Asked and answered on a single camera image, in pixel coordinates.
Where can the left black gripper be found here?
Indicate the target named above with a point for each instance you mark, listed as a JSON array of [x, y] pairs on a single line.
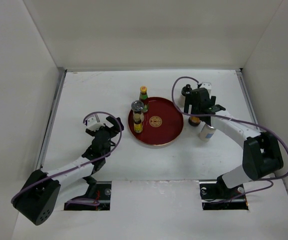
[[113, 121]]

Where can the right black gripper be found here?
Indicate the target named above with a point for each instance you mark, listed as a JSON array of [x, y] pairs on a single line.
[[213, 99]]

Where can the black-cap white bottle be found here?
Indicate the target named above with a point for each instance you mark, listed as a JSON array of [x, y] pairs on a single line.
[[186, 89]]

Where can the red-cap dark sauce bottle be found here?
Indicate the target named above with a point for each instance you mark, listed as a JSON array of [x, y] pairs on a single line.
[[194, 121]]

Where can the white tall shaker bottle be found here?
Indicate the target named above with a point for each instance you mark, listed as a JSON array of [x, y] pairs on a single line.
[[206, 133]]

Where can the green-label yellow-cap bottle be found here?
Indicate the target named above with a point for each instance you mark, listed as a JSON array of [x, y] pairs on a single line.
[[143, 97]]

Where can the small yellow-label brown bottle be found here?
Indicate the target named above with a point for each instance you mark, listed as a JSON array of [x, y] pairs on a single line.
[[138, 128]]

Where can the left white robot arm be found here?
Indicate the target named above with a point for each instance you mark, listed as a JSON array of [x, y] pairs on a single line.
[[38, 196]]

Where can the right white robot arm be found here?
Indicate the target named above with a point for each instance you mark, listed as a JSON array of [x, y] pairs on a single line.
[[261, 153]]

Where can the red round tray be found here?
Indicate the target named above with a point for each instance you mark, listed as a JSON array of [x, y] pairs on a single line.
[[162, 124]]

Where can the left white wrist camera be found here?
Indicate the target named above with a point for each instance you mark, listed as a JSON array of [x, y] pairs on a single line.
[[93, 122]]

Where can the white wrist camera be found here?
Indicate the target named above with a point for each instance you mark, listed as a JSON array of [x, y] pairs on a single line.
[[206, 85], [93, 122]]

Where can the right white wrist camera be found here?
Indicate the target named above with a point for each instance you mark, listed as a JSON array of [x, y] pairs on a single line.
[[206, 85]]

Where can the right aluminium table rail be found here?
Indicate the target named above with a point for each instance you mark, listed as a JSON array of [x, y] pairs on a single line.
[[246, 95]]

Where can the aluminium table rail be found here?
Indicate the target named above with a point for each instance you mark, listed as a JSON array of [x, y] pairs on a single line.
[[49, 127], [246, 95]]

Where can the left aluminium table rail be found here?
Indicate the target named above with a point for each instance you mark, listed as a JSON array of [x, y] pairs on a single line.
[[49, 127]]

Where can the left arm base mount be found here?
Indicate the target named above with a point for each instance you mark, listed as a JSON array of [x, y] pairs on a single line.
[[97, 197]]

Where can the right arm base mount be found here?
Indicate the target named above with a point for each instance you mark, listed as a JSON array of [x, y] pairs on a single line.
[[216, 196]]

